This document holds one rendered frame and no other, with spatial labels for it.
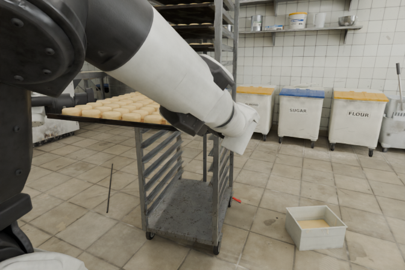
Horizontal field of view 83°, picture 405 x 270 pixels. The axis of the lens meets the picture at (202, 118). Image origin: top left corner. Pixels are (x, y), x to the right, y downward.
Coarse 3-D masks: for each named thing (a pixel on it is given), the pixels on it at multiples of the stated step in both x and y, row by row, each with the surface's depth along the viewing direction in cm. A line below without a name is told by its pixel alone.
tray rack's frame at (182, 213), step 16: (176, 192) 181; (192, 192) 181; (208, 192) 181; (224, 192) 181; (160, 208) 162; (176, 208) 162; (192, 208) 162; (208, 208) 162; (224, 208) 162; (160, 224) 146; (176, 224) 146; (192, 224) 146; (208, 224) 146; (192, 240) 136; (208, 240) 133
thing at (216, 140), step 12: (216, 0) 101; (216, 12) 102; (216, 24) 103; (216, 36) 104; (216, 48) 106; (216, 60) 107; (216, 144) 117; (216, 156) 119; (216, 168) 120; (216, 180) 122; (216, 192) 124; (216, 204) 126; (216, 216) 128; (216, 228) 130; (216, 240) 132
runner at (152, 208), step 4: (180, 168) 197; (180, 172) 196; (176, 176) 188; (172, 180) 181; (176, 180) 183; (168, 184) 173; (172, 184) 177; (168, 188) 172; (164, 192) 166; (160, 196) 161; (164, 196) 161; (156, 200) 154; (160, 200) 157; (152, 204) 149; (156, 204) 153; (152, 208) 149; (156, 208) 149; (148, 212) 144; (152, 212) 145; (148, 216) 141
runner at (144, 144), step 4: (160, 132) 154; (164, 132) 158; (152, 136) 143; (156, 136) 148; (160, 136) 149; (144, 140) 134; (148, 140) 138; (152, 140) 142; (140, 144) 130; (144, 144) 134; (148, 144) 136; (144, 148) 130
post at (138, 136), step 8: (136, 128) 128; (136, 136) 129; (136, 144) 130; (136, 152) 132; (144, 168) 136; (144, 184) 137; (144, 192) 138; (144, 208) 140; (144, 216) 142; (144, 224) 143
